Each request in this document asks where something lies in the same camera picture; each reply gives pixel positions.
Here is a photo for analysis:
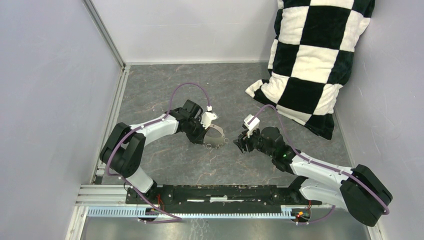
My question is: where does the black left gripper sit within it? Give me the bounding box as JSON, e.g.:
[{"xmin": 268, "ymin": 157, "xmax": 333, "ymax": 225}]
[{"xmin": 185, "ymin": 118, "xmax": 210, "ymax": 146}]

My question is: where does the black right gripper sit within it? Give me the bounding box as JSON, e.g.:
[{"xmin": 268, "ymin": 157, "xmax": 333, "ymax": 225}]
[{"xmin": 232, "ymin": 126, "xmax": 275, "ymax": 158}]

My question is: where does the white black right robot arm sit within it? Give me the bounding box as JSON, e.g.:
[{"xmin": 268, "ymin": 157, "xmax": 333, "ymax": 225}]
[{"xmin": 233, "ymin": 127, "xmax": 393, "ymax": 227}]

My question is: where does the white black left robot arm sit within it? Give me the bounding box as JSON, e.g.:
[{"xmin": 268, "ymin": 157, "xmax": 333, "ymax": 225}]
[{"xmin": 99, "ymin": 100, "xmax": 218, "ymax": 204}]

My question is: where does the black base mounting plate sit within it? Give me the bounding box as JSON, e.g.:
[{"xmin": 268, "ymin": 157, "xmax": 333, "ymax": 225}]
[{"xmin": 146, "ymin": 184, "xmax": 321, "ymax": 214}]

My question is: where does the black white checkered pillow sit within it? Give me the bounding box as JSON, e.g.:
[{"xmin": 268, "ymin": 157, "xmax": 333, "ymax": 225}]
[{"xmin": 246, "ymin": 0, "xmax": 376, "ymax": 140}]

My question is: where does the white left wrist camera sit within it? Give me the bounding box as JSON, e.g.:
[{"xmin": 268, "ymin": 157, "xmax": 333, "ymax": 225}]
[{"xmin": 200, "ymin": 111, "xmax": 219, "ymax": 129}]

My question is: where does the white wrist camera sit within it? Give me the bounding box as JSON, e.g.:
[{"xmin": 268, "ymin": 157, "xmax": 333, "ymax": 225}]
[
  {"xmin": 242, "ymin": 114, "xmax": 260, "ymax": 136},
  {"xmin": 200, "ymin": 111, "xmax": 219, "ymax": 129}
]

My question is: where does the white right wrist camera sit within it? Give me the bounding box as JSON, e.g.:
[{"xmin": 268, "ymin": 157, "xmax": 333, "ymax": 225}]
[{"xmin": 242, "ymin": 114, "xmax": 260, "ymax": 136}]

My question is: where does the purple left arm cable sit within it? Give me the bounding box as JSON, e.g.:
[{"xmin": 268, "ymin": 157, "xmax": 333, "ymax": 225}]
[{"xmin": 105, "ymin": 82, "xmax": 213, "ymax": 224}]

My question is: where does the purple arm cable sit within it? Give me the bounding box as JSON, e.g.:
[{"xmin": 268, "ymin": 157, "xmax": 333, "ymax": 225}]
[
  {"xmin": 105, "ymin": 82, "xmax": 213, "ymax": 224},
  {"xmin": 251, "ymin": 104, "xmax": 391, "ymax": 226}
]

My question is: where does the white slotted cable duct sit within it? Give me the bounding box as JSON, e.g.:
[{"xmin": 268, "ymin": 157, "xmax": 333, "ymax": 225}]
[{"xmin": 86, "ymin": 206, "xmax": 294, "ymax": 220}]

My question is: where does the aluminium frame rail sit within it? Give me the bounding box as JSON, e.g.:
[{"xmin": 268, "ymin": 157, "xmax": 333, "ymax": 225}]
[{"xmin": 82, "ymin": 0, "xmax": 132, "ymax": 186}]

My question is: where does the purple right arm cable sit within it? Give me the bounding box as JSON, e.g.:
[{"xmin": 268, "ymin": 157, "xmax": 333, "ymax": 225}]
[{"xmin": 251, "ymin": 104, "xmax": 391, "ymax": 226}]

